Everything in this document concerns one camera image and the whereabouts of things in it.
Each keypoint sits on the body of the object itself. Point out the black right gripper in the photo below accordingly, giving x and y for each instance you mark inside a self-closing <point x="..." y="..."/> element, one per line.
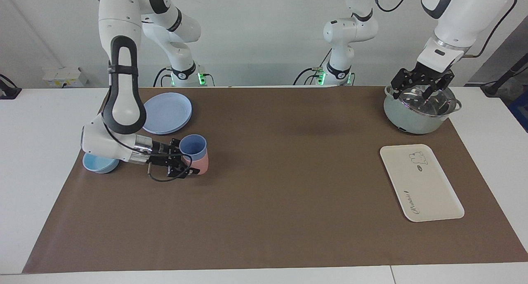
<point x="163" y="154"/>

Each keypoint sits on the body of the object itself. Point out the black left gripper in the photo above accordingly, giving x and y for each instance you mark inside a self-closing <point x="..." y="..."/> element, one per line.
<point x="425" y="74"/>

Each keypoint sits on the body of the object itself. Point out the blue plastic cup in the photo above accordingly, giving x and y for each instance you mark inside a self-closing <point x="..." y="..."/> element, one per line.
<point x="194" y="146"/>

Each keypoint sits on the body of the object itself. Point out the pink plastic cup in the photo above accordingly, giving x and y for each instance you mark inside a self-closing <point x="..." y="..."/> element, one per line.
<point x="200" y="165"/>

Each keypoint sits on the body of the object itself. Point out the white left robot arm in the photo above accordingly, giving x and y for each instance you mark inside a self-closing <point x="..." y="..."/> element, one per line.
<point x="462" y="16"/>

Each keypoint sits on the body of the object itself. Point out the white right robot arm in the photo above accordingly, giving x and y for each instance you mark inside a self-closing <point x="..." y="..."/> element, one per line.
<point x="121" y="90"/>

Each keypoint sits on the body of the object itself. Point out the cream tray with rabbit print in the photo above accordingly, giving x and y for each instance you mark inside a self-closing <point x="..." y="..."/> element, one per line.
<point x="420" y="185"/>

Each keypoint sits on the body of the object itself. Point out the glass pot lid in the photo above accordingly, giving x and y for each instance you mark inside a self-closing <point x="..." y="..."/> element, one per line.
<point x="425" y="104"/>

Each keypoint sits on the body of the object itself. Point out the pale green cooking pot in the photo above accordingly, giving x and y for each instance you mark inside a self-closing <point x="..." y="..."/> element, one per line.
<point x="408" y="121"/>

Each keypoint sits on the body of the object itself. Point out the pale blue plate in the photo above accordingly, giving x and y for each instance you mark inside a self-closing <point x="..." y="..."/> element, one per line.
<point x="169" y="111"/>

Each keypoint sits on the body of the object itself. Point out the light blue bowl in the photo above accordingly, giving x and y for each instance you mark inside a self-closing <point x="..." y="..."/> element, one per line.
<point x="99" y="165"/>

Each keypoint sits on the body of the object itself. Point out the blue box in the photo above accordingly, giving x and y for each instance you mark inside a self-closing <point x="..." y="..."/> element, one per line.
<point x="519" y="111"/>

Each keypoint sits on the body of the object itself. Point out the brown table mat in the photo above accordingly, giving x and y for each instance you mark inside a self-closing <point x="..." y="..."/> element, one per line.
<point x="288" y="193"/>

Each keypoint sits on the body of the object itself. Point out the black table clamp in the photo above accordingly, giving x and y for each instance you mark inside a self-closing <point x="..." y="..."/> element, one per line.
<point x="8" y="90"/>

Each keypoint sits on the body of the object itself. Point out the white wall socket box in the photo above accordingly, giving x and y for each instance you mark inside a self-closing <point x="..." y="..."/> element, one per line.
<point x="64" y="78"/>

